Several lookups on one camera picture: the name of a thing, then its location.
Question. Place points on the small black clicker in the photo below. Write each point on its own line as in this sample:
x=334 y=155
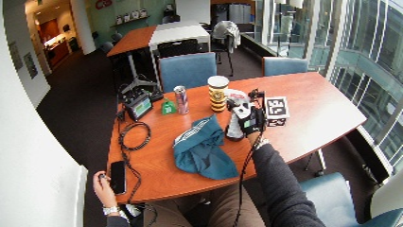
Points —
x=103 y=176

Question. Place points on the black smartphone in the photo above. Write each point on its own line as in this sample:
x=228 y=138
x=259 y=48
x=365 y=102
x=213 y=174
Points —
x=118 y=177

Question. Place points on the yellow black striped canister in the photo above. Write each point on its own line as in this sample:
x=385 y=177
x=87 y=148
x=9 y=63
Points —
x=219 y=94

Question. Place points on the silver wristwatch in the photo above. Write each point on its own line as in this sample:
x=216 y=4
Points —
x=111 y=210

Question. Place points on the white marker cube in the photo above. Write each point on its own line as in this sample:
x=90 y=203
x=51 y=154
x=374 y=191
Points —
x=277 y=108

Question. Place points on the silver pink drink can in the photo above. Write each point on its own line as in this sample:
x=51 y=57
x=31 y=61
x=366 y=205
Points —
x=181 y=101

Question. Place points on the teal cloth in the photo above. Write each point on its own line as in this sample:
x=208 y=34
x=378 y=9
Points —
x=204 y=148

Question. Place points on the small green tag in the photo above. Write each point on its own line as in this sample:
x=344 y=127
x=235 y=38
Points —
x=169 y=108

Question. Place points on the blue upholstered chair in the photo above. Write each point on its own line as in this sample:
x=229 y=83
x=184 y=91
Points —
x=285 y=66
x=336 y=201
x=188 y=71

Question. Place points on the small screen device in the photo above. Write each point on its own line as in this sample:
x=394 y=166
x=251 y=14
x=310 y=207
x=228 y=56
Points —
x=139 y=107

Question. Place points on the black mesh chair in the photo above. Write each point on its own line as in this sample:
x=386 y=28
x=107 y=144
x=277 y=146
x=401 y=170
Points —
x=179 y=48

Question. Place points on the grey jacket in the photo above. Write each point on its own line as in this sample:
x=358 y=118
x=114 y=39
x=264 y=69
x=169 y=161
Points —
x=227 y=31

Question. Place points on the grey stand base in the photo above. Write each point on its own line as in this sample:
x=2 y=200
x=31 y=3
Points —
x=139 y=82

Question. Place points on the orange and white table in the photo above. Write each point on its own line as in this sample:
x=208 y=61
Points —
x=160 y=36

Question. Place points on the person's legs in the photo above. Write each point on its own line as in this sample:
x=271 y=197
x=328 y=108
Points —
x=219 y=208

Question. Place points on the white chair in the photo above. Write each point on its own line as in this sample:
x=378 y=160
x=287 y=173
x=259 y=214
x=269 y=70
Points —
x=389 y=195

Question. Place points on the black palm camera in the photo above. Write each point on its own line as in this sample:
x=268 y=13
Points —
x=256 y=94

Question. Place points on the wall shelf with frames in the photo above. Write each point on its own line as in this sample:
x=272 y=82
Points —
x=131 y=17

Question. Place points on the framed wall picture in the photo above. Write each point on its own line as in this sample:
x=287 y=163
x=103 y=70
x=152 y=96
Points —
x=30 y=64

